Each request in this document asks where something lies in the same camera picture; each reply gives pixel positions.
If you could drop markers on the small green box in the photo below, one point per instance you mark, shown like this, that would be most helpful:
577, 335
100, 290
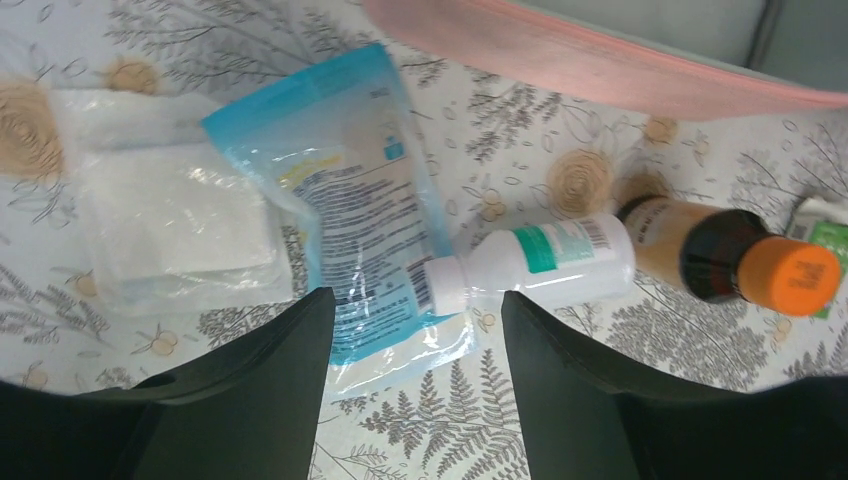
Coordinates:
822, 222

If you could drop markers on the pink medicine kit case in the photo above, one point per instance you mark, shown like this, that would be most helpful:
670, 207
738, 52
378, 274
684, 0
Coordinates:
514, 41

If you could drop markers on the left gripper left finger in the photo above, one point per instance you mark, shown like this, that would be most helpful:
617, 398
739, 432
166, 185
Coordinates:
246, 410

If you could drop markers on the white gauze packet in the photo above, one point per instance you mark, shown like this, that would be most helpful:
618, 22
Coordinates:
170, 225

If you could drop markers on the white bottle green label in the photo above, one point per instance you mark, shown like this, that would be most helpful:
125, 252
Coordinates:
560, 264

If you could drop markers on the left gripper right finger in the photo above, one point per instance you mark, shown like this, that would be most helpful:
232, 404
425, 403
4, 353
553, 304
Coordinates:
589, 412

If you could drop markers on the blue white pouch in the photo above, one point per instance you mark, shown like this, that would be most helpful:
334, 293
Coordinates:
336, 147

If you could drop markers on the brown bottle orange cap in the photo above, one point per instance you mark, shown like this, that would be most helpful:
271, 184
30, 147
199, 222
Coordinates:
719, 255

